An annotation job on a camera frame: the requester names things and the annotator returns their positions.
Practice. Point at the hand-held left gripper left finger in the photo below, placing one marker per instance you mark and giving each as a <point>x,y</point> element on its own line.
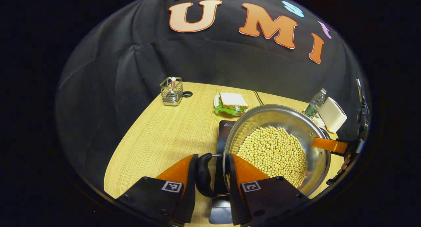
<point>190,187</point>

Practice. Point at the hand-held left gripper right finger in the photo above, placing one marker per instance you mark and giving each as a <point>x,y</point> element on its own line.
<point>234,194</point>

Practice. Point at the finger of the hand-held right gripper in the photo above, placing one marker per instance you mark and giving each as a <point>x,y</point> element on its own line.
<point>329,144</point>
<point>343,164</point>

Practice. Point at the black induction cooktop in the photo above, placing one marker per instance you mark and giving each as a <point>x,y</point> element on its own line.
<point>225,128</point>

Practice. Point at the stainless steel pot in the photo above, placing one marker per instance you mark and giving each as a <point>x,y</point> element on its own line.
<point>263,116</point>

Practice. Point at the white divided bean dish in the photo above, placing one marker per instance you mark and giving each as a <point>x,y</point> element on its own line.
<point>318,122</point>

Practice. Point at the white toaster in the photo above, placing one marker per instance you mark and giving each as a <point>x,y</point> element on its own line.
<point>333,114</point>

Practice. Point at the clear plastic water bottle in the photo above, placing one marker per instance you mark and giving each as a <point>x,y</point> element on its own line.
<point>315,103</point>

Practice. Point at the pile of yellow soybeans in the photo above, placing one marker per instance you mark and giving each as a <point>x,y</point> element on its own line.
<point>273,151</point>

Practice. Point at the sandwich with lettuce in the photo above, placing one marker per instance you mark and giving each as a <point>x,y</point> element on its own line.
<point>232,102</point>

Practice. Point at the small metal cylinder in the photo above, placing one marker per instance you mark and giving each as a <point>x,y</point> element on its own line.
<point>173,84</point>

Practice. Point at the black backdrop cloth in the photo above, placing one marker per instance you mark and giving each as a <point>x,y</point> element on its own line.
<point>115,72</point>

